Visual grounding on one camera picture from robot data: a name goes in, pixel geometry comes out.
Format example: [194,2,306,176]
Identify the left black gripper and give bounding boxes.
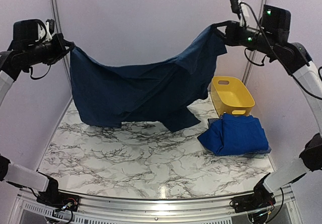
[24,32,73,65]

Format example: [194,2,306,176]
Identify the grey-blue garment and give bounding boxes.
[70,26,226,132]

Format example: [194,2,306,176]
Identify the yellow plastic basket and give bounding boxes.
[210,76,255,116]

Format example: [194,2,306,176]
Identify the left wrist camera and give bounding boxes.
[37,19,55,43]

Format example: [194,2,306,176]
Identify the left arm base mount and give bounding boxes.
[36,192,81,212]

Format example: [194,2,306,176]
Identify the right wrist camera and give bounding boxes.
[229,0,250,28]

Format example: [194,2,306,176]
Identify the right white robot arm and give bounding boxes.
[212,5,321,208]

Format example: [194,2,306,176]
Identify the blue pleated skirt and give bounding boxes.
[197,113,271,156]

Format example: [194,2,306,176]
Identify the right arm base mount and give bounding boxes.
[229,193,276,213]

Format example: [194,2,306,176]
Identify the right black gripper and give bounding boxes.
[211,19,280,56]

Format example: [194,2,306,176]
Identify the blue checked folded shirt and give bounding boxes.
[207,118,222,128]

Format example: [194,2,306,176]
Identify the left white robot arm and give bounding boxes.
[1,19,75,206]

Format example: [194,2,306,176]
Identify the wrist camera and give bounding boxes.
[37,19,55,43]
[229,0,250,28]

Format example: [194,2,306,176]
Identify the aluminium wall profile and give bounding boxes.
[242,0,268,85]
[50,0,71,89]

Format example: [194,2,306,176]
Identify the left aluminium wall profile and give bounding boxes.
[50,0,71,89]

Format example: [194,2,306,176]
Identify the aluminium table front rail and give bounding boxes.
[8,187,302,223]

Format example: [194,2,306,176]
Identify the right aluminium wall profile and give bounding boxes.
[242,0,268,85]

